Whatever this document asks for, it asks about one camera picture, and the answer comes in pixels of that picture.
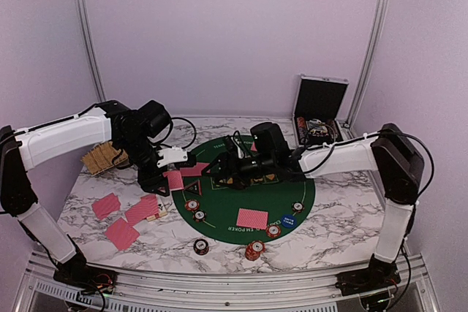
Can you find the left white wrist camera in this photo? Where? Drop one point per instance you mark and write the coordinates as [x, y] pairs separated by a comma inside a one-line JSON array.
[[175, 155]]

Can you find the red card pile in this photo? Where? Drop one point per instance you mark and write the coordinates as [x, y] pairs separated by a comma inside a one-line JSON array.
[[105, 206], [121, 234]]

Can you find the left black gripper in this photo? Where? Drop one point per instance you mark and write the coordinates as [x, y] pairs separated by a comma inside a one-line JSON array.
[[149, 181]]

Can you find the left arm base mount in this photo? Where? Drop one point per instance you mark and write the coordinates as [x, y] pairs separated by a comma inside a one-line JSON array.
[[88, 279]]

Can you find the red playing card deck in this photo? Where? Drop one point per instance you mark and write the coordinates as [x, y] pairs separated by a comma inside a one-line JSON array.
[[146, 207]]

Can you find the left aluminium frame post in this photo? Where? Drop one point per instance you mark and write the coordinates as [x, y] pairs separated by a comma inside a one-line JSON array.
[[91, 56]]

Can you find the woven bamboo tray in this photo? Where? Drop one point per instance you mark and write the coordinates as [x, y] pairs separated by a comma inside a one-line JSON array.
[[103, 157]]

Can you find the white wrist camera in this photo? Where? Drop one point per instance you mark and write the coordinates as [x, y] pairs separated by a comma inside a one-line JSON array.
[[233, 149], [175, 155]]

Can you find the aluminium poker chip case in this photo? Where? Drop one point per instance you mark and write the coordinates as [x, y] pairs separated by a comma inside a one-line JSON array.
[[316, 107]]

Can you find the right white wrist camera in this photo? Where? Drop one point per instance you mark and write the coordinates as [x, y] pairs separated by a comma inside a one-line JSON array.
[[233, 149]]

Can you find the black poker chip stack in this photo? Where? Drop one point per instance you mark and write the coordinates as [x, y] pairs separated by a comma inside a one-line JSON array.
[[201, 247]]

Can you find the right aluminium frame post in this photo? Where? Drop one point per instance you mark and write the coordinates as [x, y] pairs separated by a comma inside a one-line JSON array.
[[365, 73]]

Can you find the front aluminium rail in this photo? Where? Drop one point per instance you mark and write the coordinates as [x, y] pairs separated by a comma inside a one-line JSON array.
[[306, 290]]

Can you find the red card pile front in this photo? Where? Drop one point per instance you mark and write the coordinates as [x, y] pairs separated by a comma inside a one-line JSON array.
[[121, 234]]

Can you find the red playing card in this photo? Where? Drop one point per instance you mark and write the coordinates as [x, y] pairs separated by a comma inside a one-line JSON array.
[[174, 179]]

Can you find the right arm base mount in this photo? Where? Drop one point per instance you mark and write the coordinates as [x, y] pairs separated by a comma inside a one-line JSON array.
[[364, 280]]

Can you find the playing card box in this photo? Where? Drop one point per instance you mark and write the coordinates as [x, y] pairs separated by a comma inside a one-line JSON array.
[[161, 212]]

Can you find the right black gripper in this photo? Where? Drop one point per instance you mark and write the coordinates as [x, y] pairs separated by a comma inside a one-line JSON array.
[[225, 161]]

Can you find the round green poker mat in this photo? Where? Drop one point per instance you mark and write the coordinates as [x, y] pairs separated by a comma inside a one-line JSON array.
[[222, 204]]

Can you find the red poker chip stack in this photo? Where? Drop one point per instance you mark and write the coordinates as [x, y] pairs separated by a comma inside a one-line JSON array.
[[254, 250]]

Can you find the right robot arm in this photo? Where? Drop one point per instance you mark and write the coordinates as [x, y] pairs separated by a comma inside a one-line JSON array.
[[389, 151]]

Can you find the black triangular dealer button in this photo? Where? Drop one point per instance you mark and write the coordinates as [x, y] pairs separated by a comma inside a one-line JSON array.
[[194, 188]]

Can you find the aluminium frame post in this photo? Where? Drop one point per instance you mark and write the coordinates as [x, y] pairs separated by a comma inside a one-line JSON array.
[[365, 73], [91, 56]]

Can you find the blue small blind button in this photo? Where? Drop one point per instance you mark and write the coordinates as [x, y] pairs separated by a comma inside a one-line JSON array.
[[289, 221]]

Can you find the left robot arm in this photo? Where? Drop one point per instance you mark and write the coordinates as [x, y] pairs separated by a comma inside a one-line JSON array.
[[129, 130]]

